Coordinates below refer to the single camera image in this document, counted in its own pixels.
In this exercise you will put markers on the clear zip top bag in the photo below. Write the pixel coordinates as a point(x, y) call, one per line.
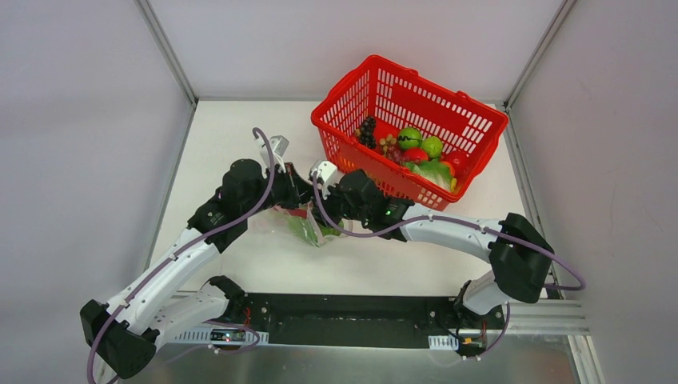
point(273, 221)

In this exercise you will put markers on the aluminium frame rail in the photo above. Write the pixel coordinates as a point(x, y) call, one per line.
point(545, 317)

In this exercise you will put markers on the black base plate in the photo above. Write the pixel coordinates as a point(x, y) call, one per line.
point(401, 322)

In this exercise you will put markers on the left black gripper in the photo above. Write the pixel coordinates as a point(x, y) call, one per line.
point(296, 192)

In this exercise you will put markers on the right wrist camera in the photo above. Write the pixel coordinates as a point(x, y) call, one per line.
point(325, 174)

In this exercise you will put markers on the green lettuce toy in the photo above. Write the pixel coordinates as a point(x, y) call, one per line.
point(438, 173)

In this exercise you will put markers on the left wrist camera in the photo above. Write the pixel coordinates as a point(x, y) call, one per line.
point(272, 152)

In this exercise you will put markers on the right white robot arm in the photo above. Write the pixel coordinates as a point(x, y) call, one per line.
point(518, 256)

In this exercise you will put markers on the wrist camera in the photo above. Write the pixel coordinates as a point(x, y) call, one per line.
point(325, 174)
point(272, 152)

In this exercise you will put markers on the red plastic shopping basket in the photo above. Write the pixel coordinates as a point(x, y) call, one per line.
point(398, 97)

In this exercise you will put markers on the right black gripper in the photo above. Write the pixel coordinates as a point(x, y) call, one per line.
point(329, 199)

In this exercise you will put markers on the black grape bunch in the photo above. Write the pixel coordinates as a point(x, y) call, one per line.
point(365, 133)

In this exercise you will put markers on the napa cabbage toy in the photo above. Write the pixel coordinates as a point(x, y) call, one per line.
point(310, 232)

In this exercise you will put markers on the red pepper toy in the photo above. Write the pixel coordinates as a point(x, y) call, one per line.
point(415, 155)

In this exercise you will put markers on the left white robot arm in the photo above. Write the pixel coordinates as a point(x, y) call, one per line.
point(127, 330)

